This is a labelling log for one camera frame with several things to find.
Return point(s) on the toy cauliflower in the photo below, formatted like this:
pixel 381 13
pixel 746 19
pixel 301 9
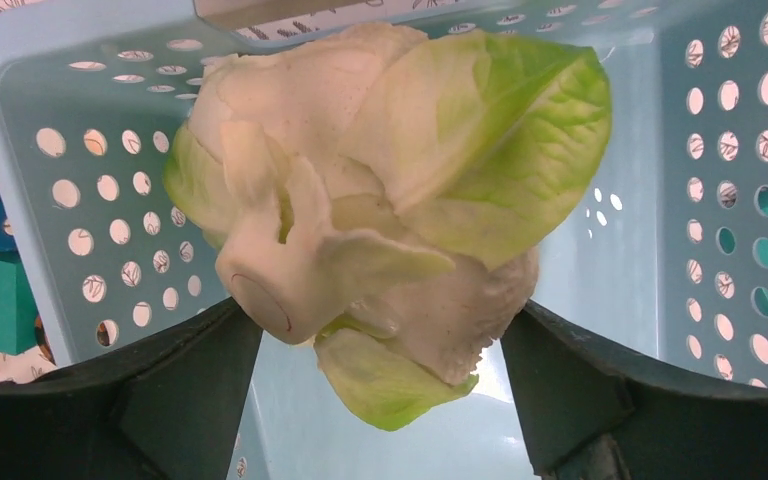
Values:
pixel 382 195

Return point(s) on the blue perforated plastic basket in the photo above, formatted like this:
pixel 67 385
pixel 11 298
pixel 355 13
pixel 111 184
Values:
pixel 666 254

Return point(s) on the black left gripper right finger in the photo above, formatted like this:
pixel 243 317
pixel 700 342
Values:
pixel 591 408

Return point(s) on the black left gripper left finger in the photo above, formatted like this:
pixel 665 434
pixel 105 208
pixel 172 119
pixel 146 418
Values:
pixel 165 407

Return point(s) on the teal toy block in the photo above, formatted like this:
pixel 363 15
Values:
pixel 18 310

